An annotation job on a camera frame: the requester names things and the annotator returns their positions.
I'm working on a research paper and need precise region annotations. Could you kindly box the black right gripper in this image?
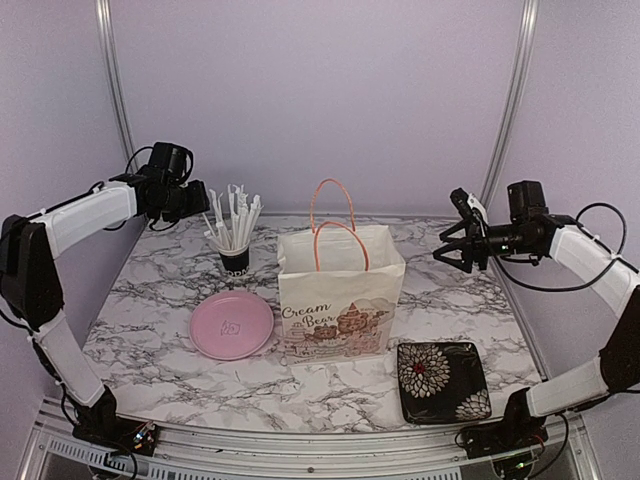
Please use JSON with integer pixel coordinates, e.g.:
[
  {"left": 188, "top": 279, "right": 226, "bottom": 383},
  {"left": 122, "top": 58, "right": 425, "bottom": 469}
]
[{"left": 433, "top": 218, "right": 536, "bottom": 273}]

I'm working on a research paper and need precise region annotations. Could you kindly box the black floral square plate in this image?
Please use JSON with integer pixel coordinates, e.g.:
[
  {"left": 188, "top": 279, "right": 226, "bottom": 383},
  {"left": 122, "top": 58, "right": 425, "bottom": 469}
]
[{"left": 396, "top": 342, "right": 492, "bottom": 425}]

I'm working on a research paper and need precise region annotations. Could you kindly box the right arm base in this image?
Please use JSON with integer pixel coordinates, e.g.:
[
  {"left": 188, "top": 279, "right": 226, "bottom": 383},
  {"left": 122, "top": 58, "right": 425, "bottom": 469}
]
[{"left": 456, "top": 389, "right": 548, "bottom": 459}]

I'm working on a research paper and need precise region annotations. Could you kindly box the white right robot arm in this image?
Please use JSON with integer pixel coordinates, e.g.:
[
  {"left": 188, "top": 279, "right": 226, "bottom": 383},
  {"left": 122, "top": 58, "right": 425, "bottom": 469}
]
[{"left": 433, "top": 180, "right": 639, "bottom": 448}]

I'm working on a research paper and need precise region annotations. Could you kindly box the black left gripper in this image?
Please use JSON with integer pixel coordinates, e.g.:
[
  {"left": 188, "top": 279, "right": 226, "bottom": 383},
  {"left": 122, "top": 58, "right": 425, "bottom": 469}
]
[{"left": 154, "top": 179, "right": 209, "bottom": 222}]

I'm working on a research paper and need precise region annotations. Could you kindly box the cream bear paper bag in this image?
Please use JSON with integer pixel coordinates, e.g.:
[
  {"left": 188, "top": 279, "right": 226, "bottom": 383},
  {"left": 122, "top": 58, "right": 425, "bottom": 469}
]
[{"left": 277, "top": 178, "right": 407, "bottom": 367}]

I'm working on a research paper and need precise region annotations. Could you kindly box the pink round plate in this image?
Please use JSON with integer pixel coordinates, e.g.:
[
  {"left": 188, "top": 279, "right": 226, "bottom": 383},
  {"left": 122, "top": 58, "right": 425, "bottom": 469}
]
[{"left": 188, "top": 290, "right": 275, "bottom": 361}]

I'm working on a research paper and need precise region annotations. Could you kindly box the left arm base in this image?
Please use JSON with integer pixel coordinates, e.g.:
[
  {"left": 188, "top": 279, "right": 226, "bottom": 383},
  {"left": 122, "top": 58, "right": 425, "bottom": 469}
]
[{"left": 69, "top": 387, "right": 159, "bottom": 457}]

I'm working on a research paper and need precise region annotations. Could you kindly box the white wrapped straws bundle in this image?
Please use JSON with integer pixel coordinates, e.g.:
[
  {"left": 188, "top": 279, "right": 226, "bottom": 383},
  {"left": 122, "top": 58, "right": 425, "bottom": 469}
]
[{"left": 202, "top": 184, "right": 263, "bottom": 252}]

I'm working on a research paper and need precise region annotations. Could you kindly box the black cup holding straws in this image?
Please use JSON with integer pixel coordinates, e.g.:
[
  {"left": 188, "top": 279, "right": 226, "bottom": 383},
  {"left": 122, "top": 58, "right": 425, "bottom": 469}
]
[{"left": 218, "top": 244, "right": 250, "bottom": 279}]

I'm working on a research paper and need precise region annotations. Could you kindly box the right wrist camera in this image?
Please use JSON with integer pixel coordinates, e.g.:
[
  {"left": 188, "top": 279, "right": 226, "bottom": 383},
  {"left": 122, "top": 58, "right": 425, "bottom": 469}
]
[{"left": 450, "top": 188, "right": 488, "bottom": 222}]

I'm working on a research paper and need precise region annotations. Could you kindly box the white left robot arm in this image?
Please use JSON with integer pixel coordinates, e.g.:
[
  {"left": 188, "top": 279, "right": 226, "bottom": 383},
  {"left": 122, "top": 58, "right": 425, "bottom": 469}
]
[{"left": 1, "top": 142, "right": 210, "bottom": 409}]

